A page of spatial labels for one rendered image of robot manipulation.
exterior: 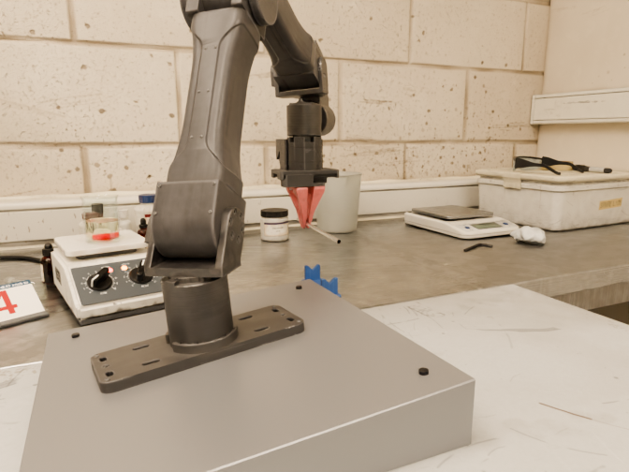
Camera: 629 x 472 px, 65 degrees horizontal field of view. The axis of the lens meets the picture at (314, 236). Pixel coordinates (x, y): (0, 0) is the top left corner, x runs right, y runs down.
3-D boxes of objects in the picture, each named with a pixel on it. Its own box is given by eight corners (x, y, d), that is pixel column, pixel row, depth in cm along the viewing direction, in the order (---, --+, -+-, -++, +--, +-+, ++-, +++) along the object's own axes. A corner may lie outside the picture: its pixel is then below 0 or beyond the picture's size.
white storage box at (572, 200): (643, 222, 140) (650, 171, 137) (556, 234, 124) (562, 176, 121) (548, 208, 167) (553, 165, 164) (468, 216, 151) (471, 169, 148)
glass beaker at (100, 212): (102, 239, 79) (97, 188, 77) (129, 241, 77) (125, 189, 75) (72, 246, 73) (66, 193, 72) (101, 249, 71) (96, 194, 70)
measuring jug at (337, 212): (302, 224, 138) (302, 170, 135) (344, 221, 142) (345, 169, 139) (323, 236, 121) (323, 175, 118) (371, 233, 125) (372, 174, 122)
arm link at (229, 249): (165, 206, 51) (130, 217, 45) (242, 204, 48) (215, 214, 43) (173, 265, 52) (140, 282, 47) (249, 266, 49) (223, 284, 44)
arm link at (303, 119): (296, 141, 86) (295, 100, 84) (327, 141, 84) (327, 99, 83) (282, 141, 79) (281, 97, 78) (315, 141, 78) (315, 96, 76)
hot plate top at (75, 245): (152, 246, 75) (152, 241, 75) (65, 258, 69) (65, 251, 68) (130, 234, 85) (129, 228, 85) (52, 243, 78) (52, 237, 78)
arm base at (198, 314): (75, 286, 45) (85, 306, 39) (270, 245, 55) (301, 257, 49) (90, 365, 47) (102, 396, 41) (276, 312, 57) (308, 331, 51)
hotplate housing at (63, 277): (176, 308, 71) (173, 255, 70) (78, 329, 64) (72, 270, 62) (133, 273, 89) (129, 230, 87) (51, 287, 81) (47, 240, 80)
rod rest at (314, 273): (342, 302, 74) (342, 278, 74) (320, 303, 73) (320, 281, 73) (319, 283, 84) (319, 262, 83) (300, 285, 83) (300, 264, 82)
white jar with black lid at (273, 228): (257, 237, 121) (257, 208, 119) (285, 235, 123) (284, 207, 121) (264, 243, 114) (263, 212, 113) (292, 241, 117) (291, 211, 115)
